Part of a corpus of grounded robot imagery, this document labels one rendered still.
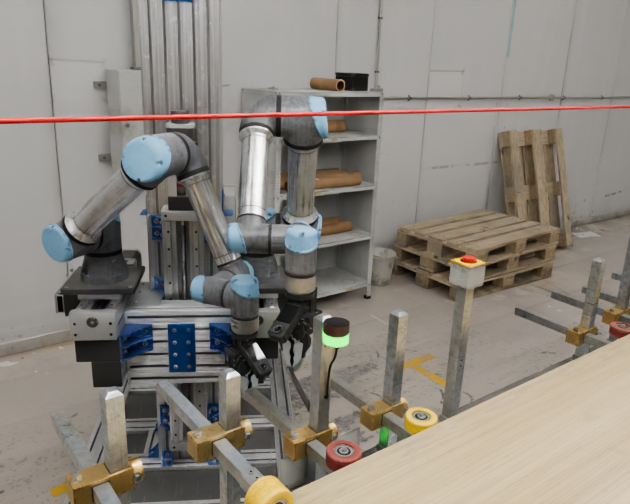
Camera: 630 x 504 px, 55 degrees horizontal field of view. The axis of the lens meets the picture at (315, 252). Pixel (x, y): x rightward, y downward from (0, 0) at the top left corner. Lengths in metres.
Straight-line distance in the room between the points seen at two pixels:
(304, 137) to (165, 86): 0.57
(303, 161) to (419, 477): 0.91
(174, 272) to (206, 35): 0.78
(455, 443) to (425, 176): 4.13
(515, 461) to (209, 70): 1.45
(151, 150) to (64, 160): 2.22
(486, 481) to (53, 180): 3.02
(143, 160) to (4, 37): 2.18
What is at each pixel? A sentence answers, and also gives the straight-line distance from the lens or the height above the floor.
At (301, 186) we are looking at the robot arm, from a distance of 1.81.
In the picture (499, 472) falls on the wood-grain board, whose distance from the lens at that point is 1.45.
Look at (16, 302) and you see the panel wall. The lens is 3.95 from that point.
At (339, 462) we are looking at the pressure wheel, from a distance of 1.39.
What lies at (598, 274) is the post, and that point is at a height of 1.05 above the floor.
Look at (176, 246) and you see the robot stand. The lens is 2.07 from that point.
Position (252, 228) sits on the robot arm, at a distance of 1.49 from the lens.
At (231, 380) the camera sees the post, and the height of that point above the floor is 1.09.
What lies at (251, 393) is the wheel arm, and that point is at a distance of 1.70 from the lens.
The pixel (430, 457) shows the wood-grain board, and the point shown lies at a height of 0.90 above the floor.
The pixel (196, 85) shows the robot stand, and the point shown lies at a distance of 2.05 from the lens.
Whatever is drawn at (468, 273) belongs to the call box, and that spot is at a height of 1.20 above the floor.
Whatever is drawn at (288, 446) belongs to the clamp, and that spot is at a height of 0.85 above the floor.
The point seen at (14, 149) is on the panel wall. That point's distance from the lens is 3.74.
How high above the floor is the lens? 1.74
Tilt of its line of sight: 18 degrees down
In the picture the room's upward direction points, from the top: 2 degrees clockwise
